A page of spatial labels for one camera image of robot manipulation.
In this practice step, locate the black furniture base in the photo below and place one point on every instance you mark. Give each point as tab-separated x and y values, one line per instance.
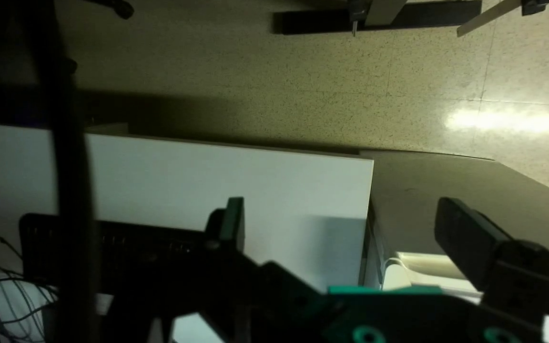
428	16

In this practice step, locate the light wooden slat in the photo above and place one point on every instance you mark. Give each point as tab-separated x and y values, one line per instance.
487	16

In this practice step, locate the black keyboard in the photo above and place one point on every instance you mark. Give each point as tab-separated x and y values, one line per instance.
135	248

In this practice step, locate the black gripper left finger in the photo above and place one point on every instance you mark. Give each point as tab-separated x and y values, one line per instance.
232	224

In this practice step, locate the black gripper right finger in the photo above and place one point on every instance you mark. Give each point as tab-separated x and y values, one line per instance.
472	245

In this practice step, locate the white board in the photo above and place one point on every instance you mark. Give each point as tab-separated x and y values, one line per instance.
224	178

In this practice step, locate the white curved plastic object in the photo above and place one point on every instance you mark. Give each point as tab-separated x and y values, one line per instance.
424	269

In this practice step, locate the grey cabinet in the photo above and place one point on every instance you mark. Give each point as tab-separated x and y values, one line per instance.
478	184

